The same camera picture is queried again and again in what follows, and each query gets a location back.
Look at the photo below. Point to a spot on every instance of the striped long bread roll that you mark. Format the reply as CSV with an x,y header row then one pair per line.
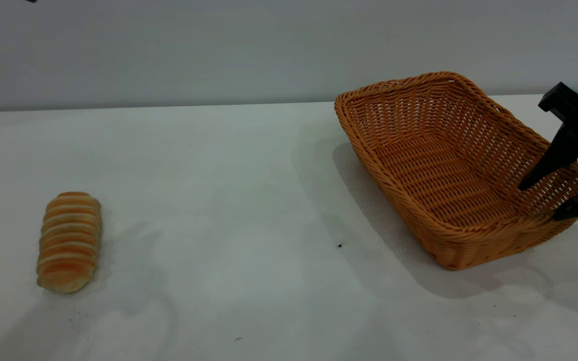
x,y
69,243

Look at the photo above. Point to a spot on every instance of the orange woven wicker basket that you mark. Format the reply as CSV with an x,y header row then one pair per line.
x,y
434,185

